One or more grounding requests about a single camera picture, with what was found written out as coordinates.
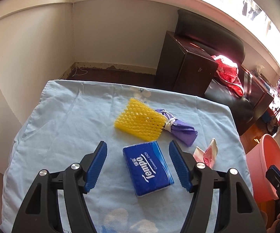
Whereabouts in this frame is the light blue floral tablecloth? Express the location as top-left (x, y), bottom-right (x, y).
top-left (0, 79), bottom-right (254, 233)

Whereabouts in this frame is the red polka dot garment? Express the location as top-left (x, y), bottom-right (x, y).
top-left (212, 55), bottom-right (245, 97)

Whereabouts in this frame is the pink printed paper cup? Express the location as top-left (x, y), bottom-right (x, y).
top-left (193, 138), bottom-right (218, 169)

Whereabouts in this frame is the pink plastic trash bin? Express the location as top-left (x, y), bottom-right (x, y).
top-left (246, 134), bottom-right (280, 203)

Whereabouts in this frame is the blue Tempo tissue pack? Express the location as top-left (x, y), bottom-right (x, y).
top-left (123, 141), bottom-right (174, 197)

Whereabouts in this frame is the purple cloth bundle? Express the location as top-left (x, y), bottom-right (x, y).
top-left (155, 109), bottom-right (198, 147)

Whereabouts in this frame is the black leather armchair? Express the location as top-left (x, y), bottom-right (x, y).
top-left (155, 9), bottom-right (273, 135)

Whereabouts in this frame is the yellow foam fruit net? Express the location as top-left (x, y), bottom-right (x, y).
top-left (114, 98), bottom-right (167, 142)

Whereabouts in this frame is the person's right hand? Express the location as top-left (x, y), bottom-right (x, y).
top-left (260, 211), bottom-right (280, 233)

